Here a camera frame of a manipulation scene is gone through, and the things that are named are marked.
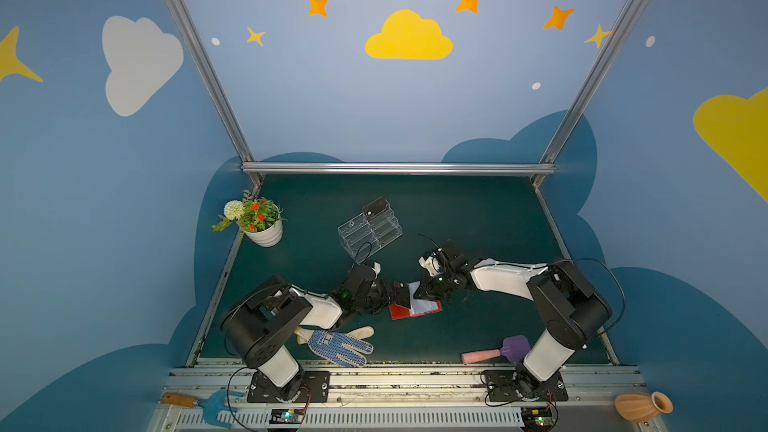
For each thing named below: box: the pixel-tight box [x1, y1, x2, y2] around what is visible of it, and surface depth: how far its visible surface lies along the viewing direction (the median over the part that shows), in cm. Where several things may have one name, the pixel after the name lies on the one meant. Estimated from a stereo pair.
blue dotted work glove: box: [295, 326, 374, 367], surface depth 82 cm
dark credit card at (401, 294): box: [394, 281, 411, 309], surface depth 88 cm
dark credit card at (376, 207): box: [363, 197, 387, 217], surface depth 103 cm
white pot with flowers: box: [212, 190, 288, 248], surface depth 94 cm
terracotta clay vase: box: [614, 391, 674, 423], surface depth 65 cm
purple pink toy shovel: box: [461, 335, 531, 364], surface depth 80 cm
